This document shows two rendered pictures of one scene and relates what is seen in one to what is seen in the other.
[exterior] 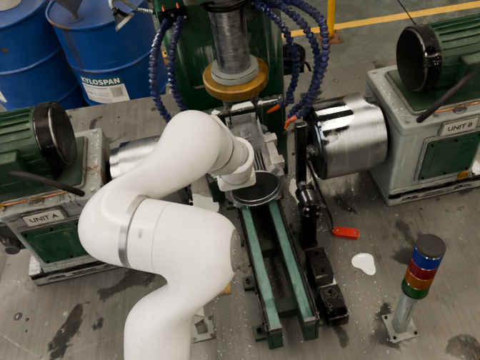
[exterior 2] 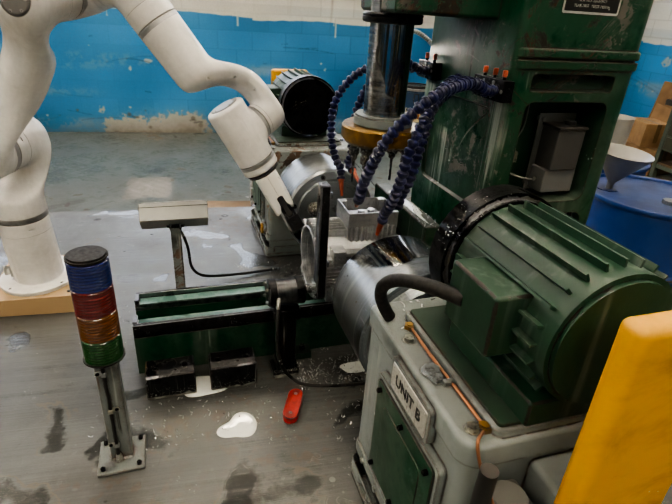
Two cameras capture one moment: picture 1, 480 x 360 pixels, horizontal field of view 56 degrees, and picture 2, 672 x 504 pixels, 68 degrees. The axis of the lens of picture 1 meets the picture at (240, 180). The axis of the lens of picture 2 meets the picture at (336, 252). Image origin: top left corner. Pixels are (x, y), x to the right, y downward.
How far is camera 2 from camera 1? 1.37 m
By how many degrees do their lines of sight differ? 61
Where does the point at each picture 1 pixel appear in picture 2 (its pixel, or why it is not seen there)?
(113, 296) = (233, 250)
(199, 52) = (438, 131)
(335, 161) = (338, 292)
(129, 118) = not seen: hidden behind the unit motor
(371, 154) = (356, 325)
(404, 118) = (396, 306)
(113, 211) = not seen: outside the picture
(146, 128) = not seen: hidden behind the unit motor
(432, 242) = (88, 254)
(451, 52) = (482, 240)
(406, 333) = (107, 459)
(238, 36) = (372, 62)
